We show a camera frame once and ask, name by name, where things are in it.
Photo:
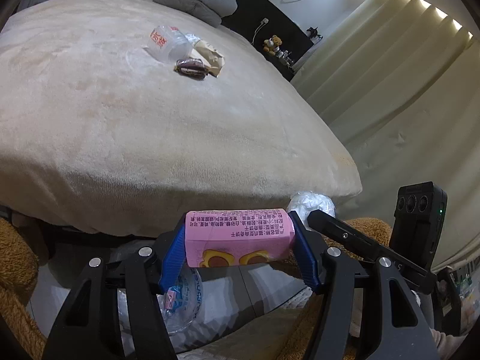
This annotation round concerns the cream curtain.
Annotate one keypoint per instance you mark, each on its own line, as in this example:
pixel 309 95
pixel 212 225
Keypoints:
pixel 393 101

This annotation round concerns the group of small bottles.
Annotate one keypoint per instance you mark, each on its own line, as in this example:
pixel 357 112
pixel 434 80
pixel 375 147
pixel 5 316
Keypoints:
pixel 285 58

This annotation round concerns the black plant ornament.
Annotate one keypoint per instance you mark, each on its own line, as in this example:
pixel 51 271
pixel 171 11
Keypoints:
pixel 313 33

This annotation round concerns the purple snack wrapper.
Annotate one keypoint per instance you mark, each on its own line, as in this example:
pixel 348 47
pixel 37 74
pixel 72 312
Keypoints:
pixel 191 68

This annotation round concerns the person's leg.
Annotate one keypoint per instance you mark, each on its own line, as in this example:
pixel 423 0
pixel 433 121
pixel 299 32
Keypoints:
pixel 15 262
pixel 369 232

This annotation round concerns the black headboard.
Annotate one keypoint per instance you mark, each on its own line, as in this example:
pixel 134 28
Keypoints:
pixel 255 11

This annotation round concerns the person's right leg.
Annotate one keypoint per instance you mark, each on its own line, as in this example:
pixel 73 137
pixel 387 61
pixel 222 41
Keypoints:
pixel 369 232

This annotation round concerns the white plastic bag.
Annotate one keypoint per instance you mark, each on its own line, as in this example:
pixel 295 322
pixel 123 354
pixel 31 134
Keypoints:
pixel 311 200

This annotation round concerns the silver foil wrapper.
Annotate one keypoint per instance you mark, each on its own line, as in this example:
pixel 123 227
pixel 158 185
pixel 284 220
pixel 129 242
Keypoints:
pixel 190 38

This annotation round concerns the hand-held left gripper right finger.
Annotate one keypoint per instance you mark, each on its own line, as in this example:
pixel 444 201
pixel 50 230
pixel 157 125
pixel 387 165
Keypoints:
pixel 305 255

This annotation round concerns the brown paper bag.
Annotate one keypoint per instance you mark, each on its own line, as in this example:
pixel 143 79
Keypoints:
pixel 210 56

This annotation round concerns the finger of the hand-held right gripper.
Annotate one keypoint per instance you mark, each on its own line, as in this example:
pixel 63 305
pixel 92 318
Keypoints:
pixel 345 236

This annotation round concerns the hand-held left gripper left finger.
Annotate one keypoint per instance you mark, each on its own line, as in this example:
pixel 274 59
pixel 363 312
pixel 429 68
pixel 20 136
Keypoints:
pixel 172 258

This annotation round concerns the person's left leg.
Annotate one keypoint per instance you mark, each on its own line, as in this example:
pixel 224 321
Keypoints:
pixel 15 262

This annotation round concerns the bed with beige blanket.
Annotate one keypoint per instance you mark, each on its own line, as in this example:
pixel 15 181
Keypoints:
pixel 150 131

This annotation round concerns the clear plastic bottle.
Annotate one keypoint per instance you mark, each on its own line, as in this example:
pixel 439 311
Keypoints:
pixel 168 43

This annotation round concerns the bin with clear plastic liner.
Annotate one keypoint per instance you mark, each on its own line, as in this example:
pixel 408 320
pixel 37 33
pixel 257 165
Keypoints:
pixel 187 300

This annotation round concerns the grey pillow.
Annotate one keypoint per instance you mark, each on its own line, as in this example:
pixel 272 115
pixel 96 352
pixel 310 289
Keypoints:
pixel 183 5

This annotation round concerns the brown teddy bear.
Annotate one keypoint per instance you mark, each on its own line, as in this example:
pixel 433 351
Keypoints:
pixel 272 44

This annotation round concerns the pink carton box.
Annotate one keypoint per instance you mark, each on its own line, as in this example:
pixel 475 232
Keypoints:
pixel 236 232

